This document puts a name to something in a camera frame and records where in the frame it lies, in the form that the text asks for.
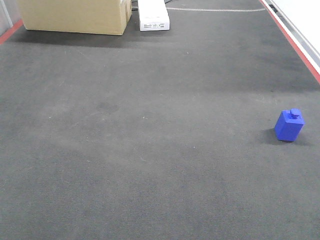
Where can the blue plastic block part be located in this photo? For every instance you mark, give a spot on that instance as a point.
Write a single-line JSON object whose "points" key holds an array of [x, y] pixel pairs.
{"points": [[289, 125]]}

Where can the white labelled carton box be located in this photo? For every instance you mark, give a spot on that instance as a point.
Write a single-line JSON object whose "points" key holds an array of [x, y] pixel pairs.
{"points": [[153, 15]]}

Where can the large brown cardboard box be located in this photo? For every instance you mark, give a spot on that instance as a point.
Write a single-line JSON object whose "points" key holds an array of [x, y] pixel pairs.
{"points": [[101, 17]]}

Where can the red conveyor side rail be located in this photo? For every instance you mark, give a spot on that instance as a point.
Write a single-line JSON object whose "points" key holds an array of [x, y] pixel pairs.
{"points": [[304, 56]]}

